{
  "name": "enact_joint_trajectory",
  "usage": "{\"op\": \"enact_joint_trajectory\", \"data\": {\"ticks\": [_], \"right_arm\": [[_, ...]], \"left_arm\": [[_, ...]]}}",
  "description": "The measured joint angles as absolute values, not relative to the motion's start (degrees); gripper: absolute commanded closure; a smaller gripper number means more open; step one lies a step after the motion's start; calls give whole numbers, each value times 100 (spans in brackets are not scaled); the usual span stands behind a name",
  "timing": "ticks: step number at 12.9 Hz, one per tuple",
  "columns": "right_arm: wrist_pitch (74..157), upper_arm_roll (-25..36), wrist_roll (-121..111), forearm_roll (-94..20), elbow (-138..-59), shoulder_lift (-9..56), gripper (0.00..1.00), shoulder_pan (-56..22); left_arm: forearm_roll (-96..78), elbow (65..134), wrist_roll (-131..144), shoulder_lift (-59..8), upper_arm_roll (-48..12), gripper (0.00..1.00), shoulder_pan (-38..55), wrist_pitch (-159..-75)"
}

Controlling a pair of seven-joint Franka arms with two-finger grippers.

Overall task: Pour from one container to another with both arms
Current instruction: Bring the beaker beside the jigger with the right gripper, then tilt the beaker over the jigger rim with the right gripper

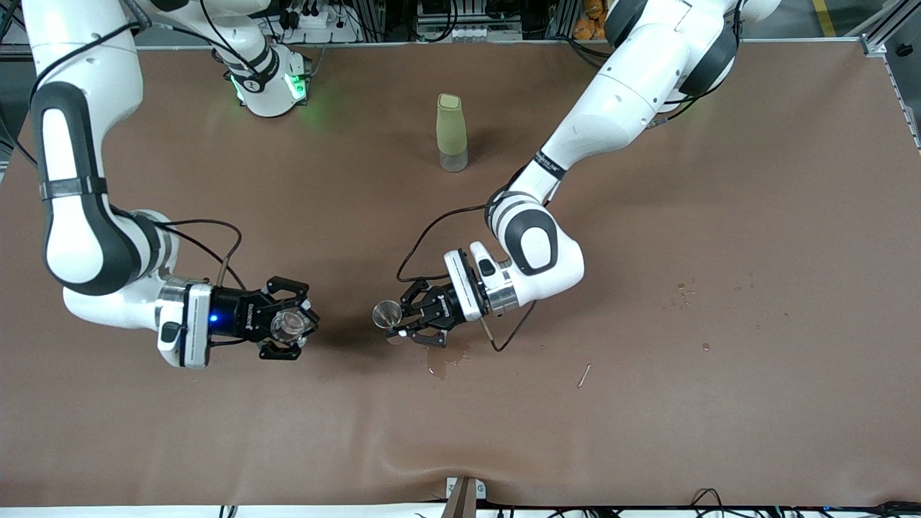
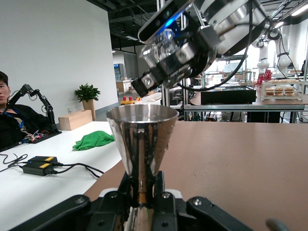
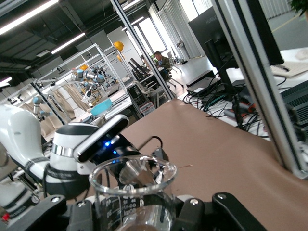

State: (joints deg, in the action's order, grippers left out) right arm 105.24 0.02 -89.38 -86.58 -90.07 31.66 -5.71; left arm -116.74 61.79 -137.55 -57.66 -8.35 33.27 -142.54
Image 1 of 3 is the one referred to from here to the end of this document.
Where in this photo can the small clear glass cup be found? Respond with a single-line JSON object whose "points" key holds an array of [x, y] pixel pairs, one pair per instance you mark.
{"points": [[291, 325]]}

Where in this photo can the green bottle with clear base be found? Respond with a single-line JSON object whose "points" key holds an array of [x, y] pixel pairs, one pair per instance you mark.
{"points": [[451, 133]]}

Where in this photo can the orange packets pile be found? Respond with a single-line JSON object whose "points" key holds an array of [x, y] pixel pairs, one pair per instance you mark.
{"points": [[591, 21]]}

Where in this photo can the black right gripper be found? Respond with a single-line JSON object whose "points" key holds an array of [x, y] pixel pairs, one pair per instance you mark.
{"points": [[232, 321]]}

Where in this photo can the aluminium frame rail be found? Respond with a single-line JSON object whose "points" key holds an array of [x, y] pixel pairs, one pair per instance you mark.
{"points": [[874, 44]]}

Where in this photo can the steel double jigger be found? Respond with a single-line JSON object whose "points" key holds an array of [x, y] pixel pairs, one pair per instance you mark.
{"points": [[386, 314]]}

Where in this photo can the brown liquid puddle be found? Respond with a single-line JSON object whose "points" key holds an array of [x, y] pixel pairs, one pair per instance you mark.
{"points": [[446, 360]]}

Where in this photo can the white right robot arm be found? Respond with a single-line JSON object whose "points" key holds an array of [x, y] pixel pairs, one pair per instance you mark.
{"points": [[79, 216]]}

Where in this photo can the grey metal bracket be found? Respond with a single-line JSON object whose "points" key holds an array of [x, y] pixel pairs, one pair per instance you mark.
{"points": [[464, 500]]}

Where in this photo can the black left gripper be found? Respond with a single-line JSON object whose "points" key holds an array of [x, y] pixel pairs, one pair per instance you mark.
{"points": [[440, 308]]}

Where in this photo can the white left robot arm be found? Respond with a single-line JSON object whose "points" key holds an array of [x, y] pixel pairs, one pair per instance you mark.
{"points": [[626, 93]]}

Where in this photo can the brown table cover mat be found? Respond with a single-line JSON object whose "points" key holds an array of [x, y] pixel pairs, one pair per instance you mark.
{"points": [[288, 432]]}

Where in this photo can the white power strip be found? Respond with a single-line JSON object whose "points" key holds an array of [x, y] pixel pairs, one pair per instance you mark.
{"points": [[320, 25]]}

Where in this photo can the small pale stick scrap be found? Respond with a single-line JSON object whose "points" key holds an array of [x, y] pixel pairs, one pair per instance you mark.
{"points": [[584, 375]]}

